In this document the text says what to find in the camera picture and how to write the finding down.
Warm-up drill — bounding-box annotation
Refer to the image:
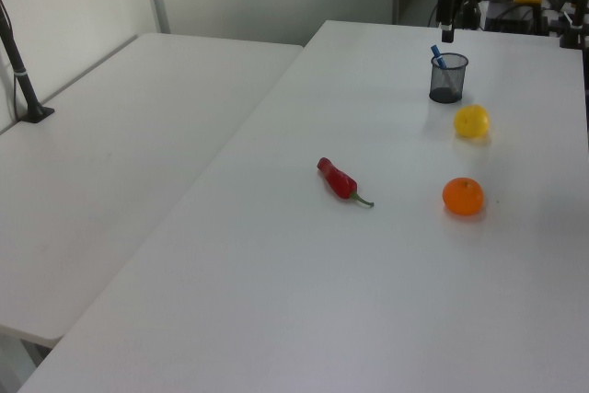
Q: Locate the blue and white marker pen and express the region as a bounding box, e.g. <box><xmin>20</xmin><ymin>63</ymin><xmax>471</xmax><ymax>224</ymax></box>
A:
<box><xmin>430</xmin><ymin>44</ymin><xmax>459</xmax><ymax>93</ymax></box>

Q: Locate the black mesh pen cup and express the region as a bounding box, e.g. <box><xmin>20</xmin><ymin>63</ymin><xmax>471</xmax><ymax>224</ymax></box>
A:
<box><xmin>428</xmin><ymin>52</ymin><xmax>470</xmax><ymax>104</ymax></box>

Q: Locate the black equipment box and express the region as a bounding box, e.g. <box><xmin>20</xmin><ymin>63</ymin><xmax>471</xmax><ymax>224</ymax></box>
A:
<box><xmin>482</xmin><ymin>0</ymin><xmax>549</xmax><ymax>36</ymax></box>

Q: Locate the yellow lemon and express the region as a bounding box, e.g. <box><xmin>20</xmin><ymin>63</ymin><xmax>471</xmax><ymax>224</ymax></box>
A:
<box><xmin>453</xmin><ymin>104</ymin><xmax>491</xmax><ymax>139</ymax></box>

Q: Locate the red and black clamp stand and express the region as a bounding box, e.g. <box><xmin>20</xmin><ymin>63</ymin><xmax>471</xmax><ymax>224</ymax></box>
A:
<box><xmin>558</xmin><ymin>0</ymin><xmax>589</xmax><ymax>50</ymax></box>

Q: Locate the orange mandarin fruit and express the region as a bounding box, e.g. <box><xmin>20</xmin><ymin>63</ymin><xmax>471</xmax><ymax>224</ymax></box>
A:
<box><xmin>442</xmin><ymin>176</ymin><xmax>485</xmax><ymax>217</ymax></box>

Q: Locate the red chili pepper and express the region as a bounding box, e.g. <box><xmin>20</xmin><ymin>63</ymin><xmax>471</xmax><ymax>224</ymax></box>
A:
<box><xmin>316</xmin><ymin>156</ymin><xmax>375</xmax><ymax>208</ymax></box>

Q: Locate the black pole with base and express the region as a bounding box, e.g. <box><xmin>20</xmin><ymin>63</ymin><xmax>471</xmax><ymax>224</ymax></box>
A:
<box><xmin>0</xmin><ymin>0</ymin><xmax>56</xmax><ymax>125</ymax></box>

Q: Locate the white table leg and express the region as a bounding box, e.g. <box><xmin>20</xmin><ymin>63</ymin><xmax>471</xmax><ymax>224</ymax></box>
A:
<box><xmin>0</xmin><ymin>331</ymin><xmax>52</xmax><ymax>393</ymax></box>

